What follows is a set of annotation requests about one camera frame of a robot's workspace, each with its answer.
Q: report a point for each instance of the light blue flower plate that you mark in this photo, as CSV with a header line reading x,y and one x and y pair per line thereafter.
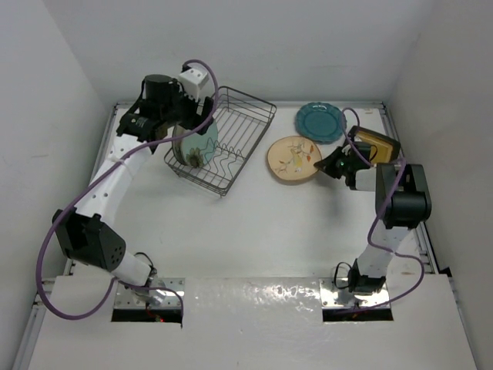
x,y
199,149

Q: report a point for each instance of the metal base plate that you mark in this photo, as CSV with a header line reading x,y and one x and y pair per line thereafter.
x,y
162,293
335,297

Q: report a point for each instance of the teal scalloped plate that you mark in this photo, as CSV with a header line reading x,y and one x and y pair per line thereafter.
x,y
320,122

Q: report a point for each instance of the black wire dish rack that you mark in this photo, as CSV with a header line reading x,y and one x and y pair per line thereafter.
x,y
242,121

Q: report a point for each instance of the tan bird plate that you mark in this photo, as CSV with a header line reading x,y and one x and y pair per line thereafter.
x,y
291,159

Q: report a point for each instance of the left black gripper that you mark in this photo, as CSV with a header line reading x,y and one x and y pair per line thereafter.
x,y
194,119

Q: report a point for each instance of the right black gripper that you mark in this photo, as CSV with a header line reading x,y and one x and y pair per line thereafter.
x,y
327,165

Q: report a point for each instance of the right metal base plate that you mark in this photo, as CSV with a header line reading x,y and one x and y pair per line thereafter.
x,y
335,297

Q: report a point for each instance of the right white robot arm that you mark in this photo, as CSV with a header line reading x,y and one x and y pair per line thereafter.
x,y
402,200

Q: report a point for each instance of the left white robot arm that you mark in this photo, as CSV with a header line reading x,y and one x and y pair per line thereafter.
x,y
85,232

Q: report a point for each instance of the black square amber plate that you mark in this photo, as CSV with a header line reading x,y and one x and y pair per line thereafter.
x,y
383,148

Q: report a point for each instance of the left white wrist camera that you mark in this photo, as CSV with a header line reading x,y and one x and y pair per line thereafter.
x,y
193,79

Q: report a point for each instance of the beige tree pattern plate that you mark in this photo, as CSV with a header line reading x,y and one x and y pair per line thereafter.
x,y
176,144

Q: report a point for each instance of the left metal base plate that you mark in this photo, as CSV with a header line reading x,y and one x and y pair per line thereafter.
x,y
162,293

